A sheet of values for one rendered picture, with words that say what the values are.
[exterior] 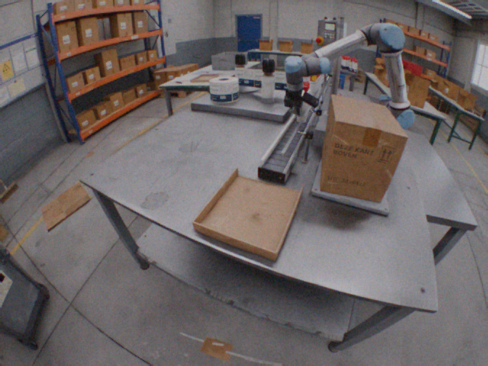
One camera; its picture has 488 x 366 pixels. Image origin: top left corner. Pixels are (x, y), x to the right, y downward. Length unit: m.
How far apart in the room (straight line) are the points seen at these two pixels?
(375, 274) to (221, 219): 0.49
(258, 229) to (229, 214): 0.11
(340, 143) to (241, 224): 0.39
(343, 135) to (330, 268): 0.38
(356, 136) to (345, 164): 0.10
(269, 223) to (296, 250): 0.12
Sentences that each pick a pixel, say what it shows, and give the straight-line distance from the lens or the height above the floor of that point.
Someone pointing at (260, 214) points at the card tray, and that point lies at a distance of 0.70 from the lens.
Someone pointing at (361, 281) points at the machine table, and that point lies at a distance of 0.64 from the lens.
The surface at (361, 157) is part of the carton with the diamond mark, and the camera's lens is 0.72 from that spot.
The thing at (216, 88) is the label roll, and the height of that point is 0.99.
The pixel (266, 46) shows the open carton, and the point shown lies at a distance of 7.03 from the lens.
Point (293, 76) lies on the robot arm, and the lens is 0.94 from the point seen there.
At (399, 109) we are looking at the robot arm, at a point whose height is 1.08.
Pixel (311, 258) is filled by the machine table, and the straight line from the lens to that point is 0.62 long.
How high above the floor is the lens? 1.35
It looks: 39 degrees down
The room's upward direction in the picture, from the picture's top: 1 degrees counter-clockwise
